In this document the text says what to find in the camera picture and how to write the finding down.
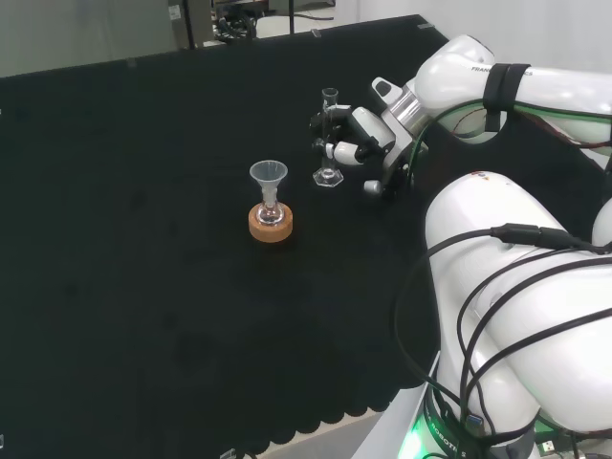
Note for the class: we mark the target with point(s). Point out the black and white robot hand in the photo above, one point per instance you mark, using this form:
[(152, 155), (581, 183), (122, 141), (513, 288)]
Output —
[(370, 126)]

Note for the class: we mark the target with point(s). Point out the clear glass graduated cylinder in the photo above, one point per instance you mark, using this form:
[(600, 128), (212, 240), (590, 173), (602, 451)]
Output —
[(327, 143)]

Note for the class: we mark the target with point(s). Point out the clear plastic funnel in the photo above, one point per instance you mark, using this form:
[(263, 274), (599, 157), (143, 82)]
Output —
[(268, 173)]

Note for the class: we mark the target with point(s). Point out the small round-bottom glass flask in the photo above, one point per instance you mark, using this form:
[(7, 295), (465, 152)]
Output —
[(269, 214)]

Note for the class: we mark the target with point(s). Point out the black stand pole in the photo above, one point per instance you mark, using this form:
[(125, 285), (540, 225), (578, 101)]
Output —
[(190, 24)]

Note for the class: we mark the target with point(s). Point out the black bench cloth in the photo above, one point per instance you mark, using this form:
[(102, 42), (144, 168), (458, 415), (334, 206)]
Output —
[(143, 239)]

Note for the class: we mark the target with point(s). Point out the pale board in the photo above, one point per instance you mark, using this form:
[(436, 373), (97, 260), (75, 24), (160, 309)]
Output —
[(86, 33)]

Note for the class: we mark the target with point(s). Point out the silver usb plug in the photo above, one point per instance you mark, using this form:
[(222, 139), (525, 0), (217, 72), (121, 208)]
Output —
[(548, 446)]

